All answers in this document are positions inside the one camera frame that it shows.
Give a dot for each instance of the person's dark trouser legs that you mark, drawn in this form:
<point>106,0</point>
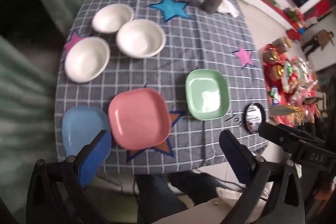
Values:
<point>162,197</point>

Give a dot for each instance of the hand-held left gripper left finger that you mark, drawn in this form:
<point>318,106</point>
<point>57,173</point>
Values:
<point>94,158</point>

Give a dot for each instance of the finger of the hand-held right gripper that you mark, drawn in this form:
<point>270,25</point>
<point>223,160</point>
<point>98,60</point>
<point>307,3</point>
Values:
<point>273,133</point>
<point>302,134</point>

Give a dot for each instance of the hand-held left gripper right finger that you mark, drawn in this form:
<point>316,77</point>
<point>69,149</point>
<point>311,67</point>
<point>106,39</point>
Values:
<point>235,155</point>

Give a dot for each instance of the green square plate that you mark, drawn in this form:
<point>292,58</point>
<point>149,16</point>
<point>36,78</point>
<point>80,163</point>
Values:
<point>204,92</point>

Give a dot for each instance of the grey checked star tablecloth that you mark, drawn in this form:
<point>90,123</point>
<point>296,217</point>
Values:
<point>183,37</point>

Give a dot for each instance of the blue square plate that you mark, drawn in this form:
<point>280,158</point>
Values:
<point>78,127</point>

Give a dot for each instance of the white bowl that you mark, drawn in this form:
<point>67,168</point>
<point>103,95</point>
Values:
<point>113,18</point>
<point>86,60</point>
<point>140,39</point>

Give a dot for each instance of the white crumpled tissue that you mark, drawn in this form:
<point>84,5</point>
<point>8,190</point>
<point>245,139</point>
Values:
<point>229,7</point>

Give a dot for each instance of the pink square plate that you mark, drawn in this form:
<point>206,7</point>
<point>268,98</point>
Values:
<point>137,116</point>

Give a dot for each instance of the pale green curtain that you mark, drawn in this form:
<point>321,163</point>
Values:
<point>39,29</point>

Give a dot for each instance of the red tray of snack packets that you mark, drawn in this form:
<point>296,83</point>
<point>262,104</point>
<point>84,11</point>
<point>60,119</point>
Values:
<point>291,77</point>

